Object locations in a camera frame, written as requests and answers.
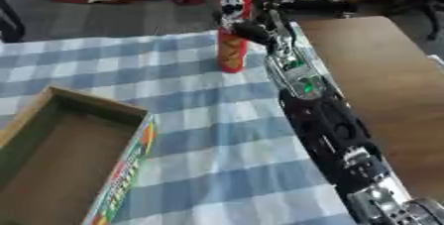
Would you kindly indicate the black chair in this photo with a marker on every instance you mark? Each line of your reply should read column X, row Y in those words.
column 13, row 27

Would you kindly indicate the tan cardboard box, printed side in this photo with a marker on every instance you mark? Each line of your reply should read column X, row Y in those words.
column 63, row 156

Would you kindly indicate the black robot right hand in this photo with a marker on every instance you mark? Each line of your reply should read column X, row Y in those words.
column 254, row 32

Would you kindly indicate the red cylindrical snack can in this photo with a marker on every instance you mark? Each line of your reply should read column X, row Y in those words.
column 232, row 54

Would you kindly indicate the black tripod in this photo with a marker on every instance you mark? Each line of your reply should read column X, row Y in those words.
column 425, row 1

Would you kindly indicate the silver and black right robot arm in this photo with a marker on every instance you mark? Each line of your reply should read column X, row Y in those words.
column 323, row 126

